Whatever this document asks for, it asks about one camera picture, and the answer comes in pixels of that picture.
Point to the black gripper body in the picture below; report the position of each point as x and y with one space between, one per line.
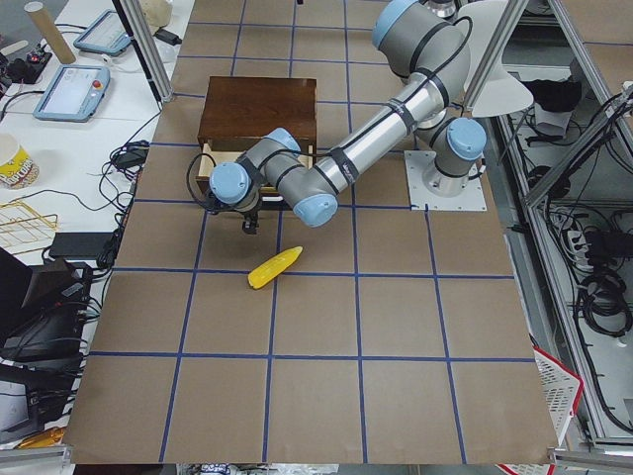
248 216

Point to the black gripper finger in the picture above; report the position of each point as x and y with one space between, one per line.
250 225

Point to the yellow corn cob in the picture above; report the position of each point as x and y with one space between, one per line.
273 267

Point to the light wood drawer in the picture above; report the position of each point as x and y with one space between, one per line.
208 163

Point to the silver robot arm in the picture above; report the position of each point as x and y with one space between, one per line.
433 56

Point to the dark brown wooden cabinet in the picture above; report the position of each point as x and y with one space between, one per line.
242 110

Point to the blue teach pendant near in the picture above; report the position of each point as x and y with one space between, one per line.
73 94

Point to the blue teach pendant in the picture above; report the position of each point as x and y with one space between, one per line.
106 35
73 94

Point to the black electronics pile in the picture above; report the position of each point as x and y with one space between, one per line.
43 312

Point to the blue teach pendant far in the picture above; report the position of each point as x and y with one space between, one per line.
106 35

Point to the popcorn paper cup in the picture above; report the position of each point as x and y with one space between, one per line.
18 170

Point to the white lamp shade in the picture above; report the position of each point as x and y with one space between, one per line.
490 90

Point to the cardboard tube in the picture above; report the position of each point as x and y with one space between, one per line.
42 19

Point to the white red plastic basket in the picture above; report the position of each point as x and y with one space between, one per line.
562 389

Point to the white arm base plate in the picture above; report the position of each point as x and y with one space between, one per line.
430 190

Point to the gold wire rack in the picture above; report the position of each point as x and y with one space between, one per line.
23 229

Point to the aluminium frame post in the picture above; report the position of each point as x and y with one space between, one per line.
135 25

